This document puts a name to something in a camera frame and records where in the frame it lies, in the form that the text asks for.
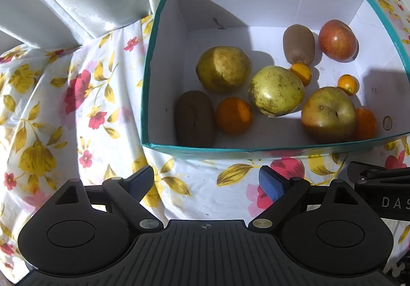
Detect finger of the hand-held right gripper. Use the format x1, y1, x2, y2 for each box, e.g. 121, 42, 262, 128
347, 161, 410, 189

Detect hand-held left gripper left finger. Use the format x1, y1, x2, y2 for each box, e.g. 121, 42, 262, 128
54, 165, 164, 232

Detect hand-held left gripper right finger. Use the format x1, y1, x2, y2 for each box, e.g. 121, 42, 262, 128
248, 165, 357, 232

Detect orange mandarin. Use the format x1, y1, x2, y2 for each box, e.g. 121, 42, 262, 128
354, 108, 378, 141
215, 97, 254, 136

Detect large red-green apple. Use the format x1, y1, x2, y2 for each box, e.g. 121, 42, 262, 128
300, 86, 357, 143

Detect brown kiwi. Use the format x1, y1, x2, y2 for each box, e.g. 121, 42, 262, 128
175, 90, 217, 147
283, 24, 316, 66

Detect small orange kumquat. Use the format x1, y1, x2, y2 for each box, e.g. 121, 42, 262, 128
338, 74, 359, 96
290, 62, 312, 87

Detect yellow pear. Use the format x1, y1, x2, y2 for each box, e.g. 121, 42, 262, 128
196, 46, 252, 94

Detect small red apple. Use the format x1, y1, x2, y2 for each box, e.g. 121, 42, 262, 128
318, 20, 358, 63

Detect teal cardboard box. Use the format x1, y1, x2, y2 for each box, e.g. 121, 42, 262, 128
140, 0, 410, 160

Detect dark printed cloth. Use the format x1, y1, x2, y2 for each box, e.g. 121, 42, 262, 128
388, 259, 410, 286

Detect floral tablecloth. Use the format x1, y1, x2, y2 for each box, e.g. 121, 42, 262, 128
0, 0, 410, 286

